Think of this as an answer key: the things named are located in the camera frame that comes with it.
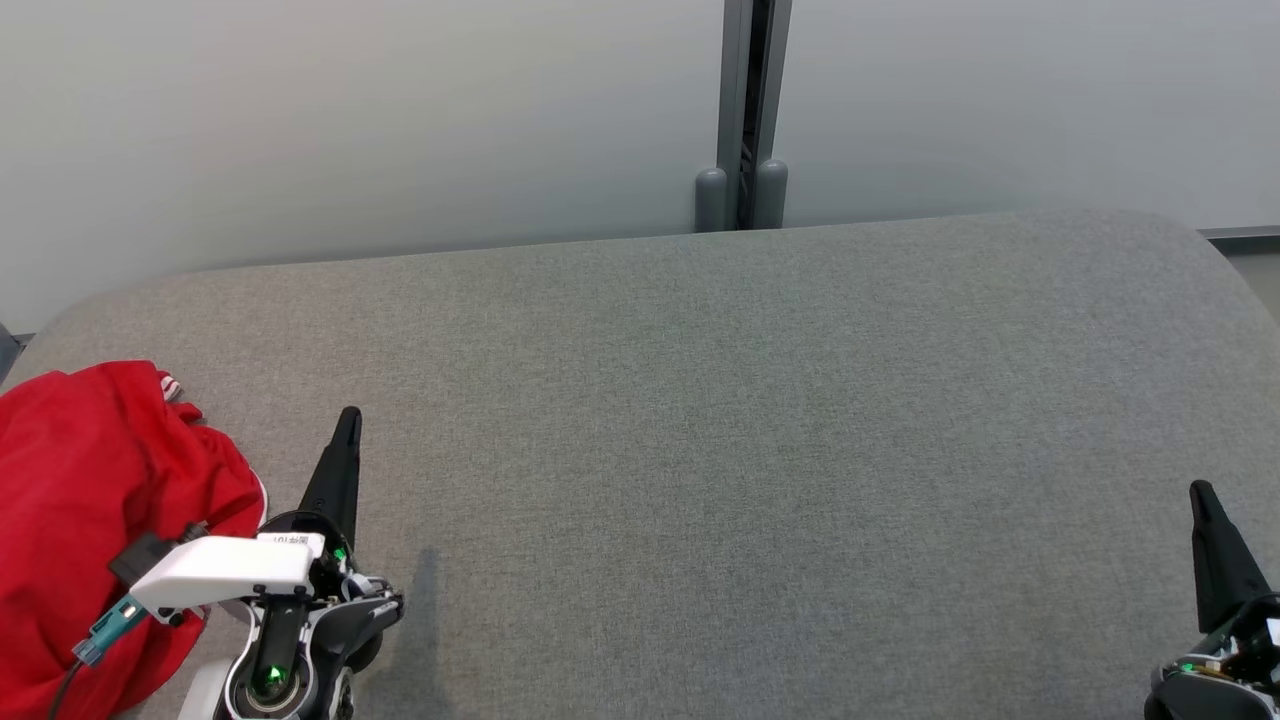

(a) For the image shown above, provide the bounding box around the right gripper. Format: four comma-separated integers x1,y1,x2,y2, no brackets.
1160,480,1280,691

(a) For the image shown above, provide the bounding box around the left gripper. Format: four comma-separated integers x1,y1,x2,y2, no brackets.
130,406,406,661

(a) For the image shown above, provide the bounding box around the red shorts white trim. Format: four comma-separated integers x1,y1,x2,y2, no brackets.
0,400,269,720

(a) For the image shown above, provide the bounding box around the grey fabric sofa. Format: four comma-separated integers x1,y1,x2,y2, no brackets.
0,208,1280,720

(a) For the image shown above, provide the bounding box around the left camera cable teal plug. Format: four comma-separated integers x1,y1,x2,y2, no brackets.
48,595,151,720

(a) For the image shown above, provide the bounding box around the grey partition post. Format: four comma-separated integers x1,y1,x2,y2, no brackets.
695,0,793,233

